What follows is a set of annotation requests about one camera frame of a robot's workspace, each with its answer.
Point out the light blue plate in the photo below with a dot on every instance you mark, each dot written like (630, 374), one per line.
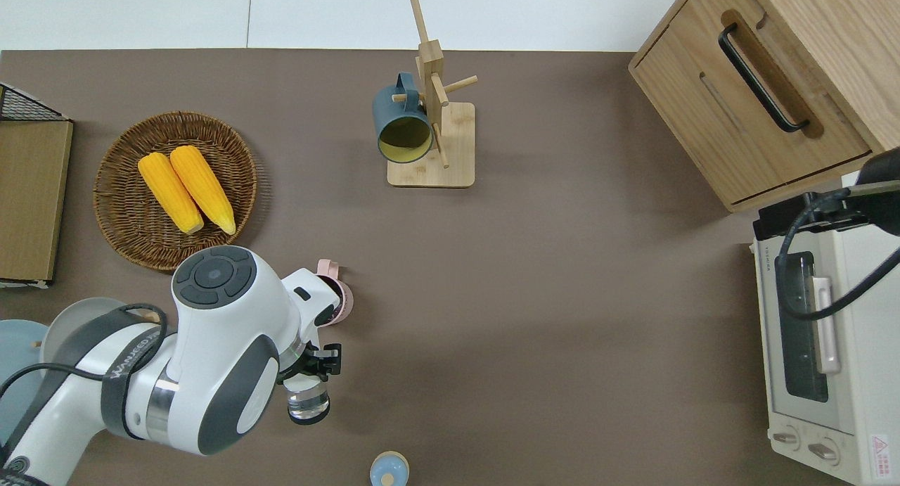
(17, 352)

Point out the grey plate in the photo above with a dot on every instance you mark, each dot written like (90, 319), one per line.
(70, 317)

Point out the brown wicker basket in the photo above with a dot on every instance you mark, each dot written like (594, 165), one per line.
(126, 226)

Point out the blue mug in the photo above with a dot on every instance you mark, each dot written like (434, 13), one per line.
(402, 124)

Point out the small blue dome bell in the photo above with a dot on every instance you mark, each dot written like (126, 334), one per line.
(389, 470)

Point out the wooden cabinet box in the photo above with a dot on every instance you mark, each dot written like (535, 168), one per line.
(703, 106)

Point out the beige oven knob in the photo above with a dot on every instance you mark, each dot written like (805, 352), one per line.
(785, 438)
(821, 451)

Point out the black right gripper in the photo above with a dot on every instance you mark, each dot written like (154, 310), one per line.
(801, 215)

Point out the pink mug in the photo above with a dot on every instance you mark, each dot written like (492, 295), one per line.
(344, 296)

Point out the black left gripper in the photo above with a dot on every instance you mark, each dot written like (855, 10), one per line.
(309, 363)

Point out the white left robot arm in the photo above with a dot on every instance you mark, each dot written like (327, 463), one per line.
(211, 345)

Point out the white toaster oven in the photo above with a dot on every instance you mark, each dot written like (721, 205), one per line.
(865, 373)

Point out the brown table mat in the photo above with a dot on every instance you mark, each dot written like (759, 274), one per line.
(562, 331)

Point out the wooden mug tree stand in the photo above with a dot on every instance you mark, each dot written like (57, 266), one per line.
(453, 148)

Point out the yellow corn cob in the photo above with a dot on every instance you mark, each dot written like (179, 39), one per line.
(202, 189)
(171, 193)

